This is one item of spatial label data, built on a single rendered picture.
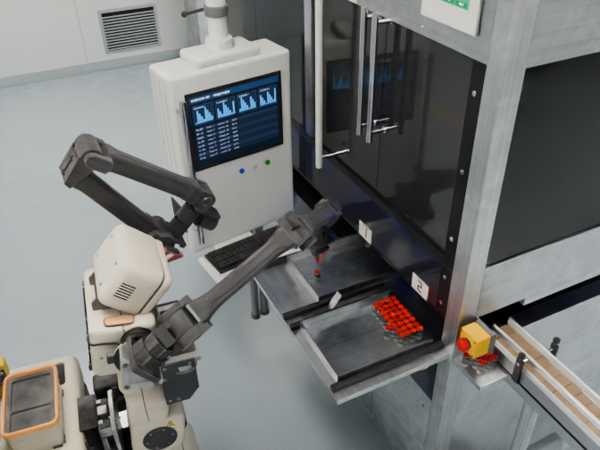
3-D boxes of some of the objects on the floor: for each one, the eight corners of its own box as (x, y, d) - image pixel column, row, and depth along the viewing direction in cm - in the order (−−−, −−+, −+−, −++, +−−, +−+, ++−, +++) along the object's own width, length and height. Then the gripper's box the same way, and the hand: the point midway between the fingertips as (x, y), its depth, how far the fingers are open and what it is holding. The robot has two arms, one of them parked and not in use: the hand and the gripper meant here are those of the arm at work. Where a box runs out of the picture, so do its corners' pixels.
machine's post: (429, 491, 246) (533, -80, 126) (437, 504, 242) (555, -76, 121) (415, 498, 244) (509, -78, 123) (424, 511, 239) (530, -73, 119)
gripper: (322, 218, 211) (322, 253, 220) (300, 229, 205) (301, 264, 214) (336, 226, 207) (335, 262, 216) (314, 238, 201) (314, 274, 210)
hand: (318, 261), depth 215 cm, fingers closed
